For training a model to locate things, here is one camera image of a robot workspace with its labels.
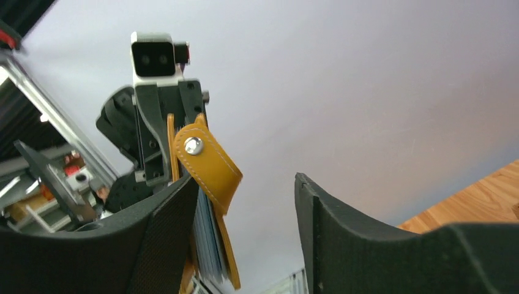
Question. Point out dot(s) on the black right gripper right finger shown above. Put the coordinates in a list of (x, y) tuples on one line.
[(347, 251)]

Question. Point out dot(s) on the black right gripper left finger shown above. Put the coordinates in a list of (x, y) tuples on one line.
[(141, 249)]

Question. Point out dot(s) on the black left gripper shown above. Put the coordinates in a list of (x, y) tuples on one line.
[(153, 105)]

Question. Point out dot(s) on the yellow leather card holder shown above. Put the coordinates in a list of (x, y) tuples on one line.
[(194, 151)]

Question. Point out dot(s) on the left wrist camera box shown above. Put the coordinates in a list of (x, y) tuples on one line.
[(157, 59)]

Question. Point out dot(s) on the aluminium frame rail left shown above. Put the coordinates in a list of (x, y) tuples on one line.
[(61, 121)]

